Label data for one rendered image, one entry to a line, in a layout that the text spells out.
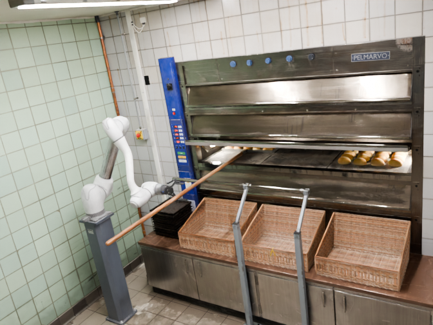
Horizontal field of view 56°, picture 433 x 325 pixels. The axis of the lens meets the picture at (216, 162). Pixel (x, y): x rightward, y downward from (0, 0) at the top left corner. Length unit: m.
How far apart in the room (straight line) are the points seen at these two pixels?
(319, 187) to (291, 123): 0.55
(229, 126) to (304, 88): 0.74
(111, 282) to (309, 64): 2.39
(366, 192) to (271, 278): 0.95
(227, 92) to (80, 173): 1.57
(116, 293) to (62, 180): 1.10
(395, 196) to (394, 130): 0.49
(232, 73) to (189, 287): 1.89
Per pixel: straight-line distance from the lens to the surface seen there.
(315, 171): 3.24
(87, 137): 3.97
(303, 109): 3.12
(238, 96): 3.32
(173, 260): 3.68
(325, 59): 3.02
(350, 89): 2.99
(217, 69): 3.41
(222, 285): 3.48
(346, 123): 3.05
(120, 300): 3.79
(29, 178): 3.65
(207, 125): 3.56
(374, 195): 3.18
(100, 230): 3.46
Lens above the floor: 2.30
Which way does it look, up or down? 18 degrees down
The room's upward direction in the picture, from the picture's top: 8 degrees counter-clockwise
